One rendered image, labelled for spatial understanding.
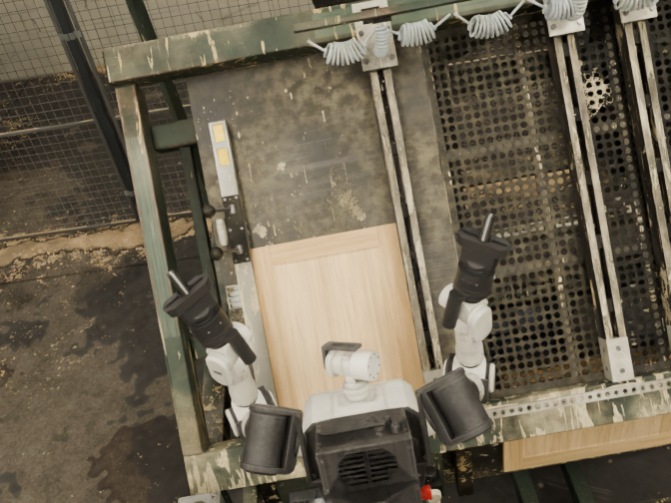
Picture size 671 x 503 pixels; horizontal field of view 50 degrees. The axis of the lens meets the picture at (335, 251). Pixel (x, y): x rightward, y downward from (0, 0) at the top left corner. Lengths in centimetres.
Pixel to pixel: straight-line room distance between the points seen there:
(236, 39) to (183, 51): 15
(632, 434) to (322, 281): 132
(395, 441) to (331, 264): 77
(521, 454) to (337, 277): 103
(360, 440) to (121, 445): 219
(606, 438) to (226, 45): 187
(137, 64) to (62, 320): 241
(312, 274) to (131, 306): 222
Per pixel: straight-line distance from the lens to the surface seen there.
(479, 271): 168
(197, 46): 216
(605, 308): 221
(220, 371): 177
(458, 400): 165
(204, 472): 225
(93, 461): 360
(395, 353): 216
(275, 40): 213
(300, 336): 216
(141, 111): 224
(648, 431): 289
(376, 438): 152
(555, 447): 280
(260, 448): 167
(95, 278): 453
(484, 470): 285
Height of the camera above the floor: 266
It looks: 40 degrees down
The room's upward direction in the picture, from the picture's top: 11 degrees counter-clockwise
